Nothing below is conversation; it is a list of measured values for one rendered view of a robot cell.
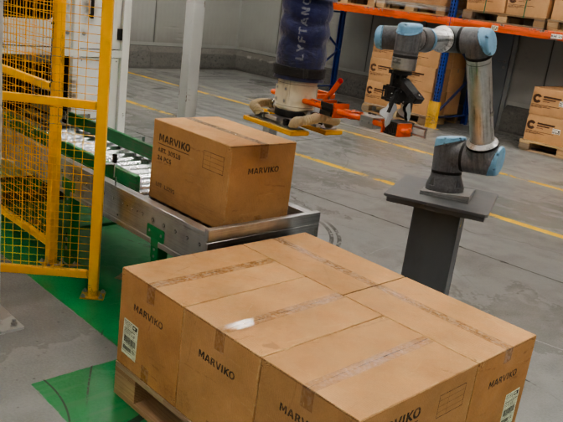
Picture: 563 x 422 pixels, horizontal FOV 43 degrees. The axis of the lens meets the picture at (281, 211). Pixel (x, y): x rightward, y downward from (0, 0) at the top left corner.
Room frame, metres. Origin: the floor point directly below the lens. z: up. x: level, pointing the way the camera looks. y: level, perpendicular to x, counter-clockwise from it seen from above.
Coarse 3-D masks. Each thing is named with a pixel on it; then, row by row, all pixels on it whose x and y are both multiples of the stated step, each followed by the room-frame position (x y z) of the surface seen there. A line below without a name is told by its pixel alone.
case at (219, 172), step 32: (160, 128) 3.41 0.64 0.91; (192, 128) 3.31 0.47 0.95; (224, 128) 3.42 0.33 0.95; (160, 160) 3.39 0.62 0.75; (192, 160) 3.22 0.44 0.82; (224, 160) 3.06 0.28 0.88; (256, 160) 3.14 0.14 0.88; (288, 160) 3.28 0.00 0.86; (160, 192) 3.38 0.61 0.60; (192, 192) 3.20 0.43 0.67; (224, 192) 3.04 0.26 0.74; (256, 192) 3.16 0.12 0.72; (288, 192) 3.30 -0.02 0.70; (224, 224) 3.03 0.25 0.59
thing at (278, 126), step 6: (264, 114) 3.06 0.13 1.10; (252, 120) 3.06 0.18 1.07; (258, 120) 3.03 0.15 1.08; (264, 120) 3.02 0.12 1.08; (270, 120) 3.03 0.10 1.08; (288, 120) 2.95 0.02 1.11; (270, 126) 2.96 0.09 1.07; (276, 126) 2.93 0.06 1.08; (282, 126) 2.92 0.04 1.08; (288, 126) 2.93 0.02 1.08; (282, 132) 2.89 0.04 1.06; (288, 132) 2.86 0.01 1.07; (294, 132) 2.86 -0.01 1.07; (300, 132) 2.88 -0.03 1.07; (306, 132) 2.91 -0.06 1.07
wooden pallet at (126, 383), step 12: (120, 372) 2.48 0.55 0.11; (120, 384) 2.47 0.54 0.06; (132, 384) 2.41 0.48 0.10; (144, 384) 2.36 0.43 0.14; (120, 396) 2.47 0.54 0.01; (132, 396) 2.41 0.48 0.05; (144, 396) 2.44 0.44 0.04; (156, 396) 2.30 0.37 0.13; (132, 408) 2.40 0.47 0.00; (144, 408) 2.38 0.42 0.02; (156, 408) 2.39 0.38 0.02; (168, 408) 2.24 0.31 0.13; (156, 420) 2.31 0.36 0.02; (168, 420) 2.32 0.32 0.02; (180, 420) 2.33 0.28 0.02
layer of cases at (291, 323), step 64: (192, 256) 2.70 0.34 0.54; (256, 256) 2.80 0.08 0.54; (320, 256) 2.90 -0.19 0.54; (128, 320) 2.46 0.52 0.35; (192, 320) 2.19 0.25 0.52; (256, 320) 2.19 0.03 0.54; (320, 320) 2.26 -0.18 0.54; (384, 320) 2.33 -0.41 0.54; (448, 320) 2.40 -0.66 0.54; (192, 384) 2.16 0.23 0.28; (256, 384) 1.95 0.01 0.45; (320, 384) 1.83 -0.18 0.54; (384, 384) 1.88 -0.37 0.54; (448, 384) 1.97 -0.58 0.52; (512, 384) 2.30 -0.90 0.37
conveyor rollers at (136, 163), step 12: (72, 132) 4.68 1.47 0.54; (84, 132) 4.74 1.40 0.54; (84, 144) 4.37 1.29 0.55; (108, 144) 4.48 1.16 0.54; (108, 156) 4.18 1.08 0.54; (120, 156) 4.23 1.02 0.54; (132, 156) 4.29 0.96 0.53; (132, 168) 3.98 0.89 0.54; (144, 168) 4.04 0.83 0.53; (144, 180) 3.73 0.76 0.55; (144, 192) 3.52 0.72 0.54
